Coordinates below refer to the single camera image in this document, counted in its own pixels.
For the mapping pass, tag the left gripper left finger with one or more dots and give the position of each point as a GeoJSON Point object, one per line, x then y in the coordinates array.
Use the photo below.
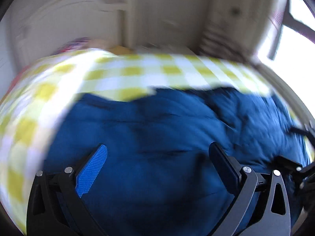
{"type": "Point", "coordinates": [74, 183]}

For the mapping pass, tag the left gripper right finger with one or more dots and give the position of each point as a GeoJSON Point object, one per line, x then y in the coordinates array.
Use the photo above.
{"type": "Point", "coordinates": [238, 182]}

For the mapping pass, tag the blue quilted puffer jacket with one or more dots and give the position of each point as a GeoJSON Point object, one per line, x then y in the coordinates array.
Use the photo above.
{"type": "Point", "coordinates": [157, 178]}

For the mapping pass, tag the yellow checkered quilt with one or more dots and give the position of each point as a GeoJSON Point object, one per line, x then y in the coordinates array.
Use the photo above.
{"type": "Point", "coordinates": [40, 95]}

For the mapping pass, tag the dark framed window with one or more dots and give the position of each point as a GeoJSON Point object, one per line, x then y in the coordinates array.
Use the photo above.
{"type": "Point", "coordinates": [296, 15]}

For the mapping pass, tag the colourful patterned cushion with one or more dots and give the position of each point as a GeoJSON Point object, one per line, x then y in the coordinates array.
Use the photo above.
{"type": "Point", "coordinates": [76, 44]}

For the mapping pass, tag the orange floral bed sheet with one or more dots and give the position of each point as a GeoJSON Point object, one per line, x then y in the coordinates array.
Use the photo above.
{"type": "Point", "coordinates": [120, 50]}

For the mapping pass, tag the patterned beige curtain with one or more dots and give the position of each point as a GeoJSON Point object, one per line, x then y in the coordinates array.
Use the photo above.
{"type": "Point", "coordinates": [240, 30]}

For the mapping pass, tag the white wooden headboard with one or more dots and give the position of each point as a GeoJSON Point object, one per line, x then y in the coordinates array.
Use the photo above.
{"type": "Point", "coordinates": [60, 21]}

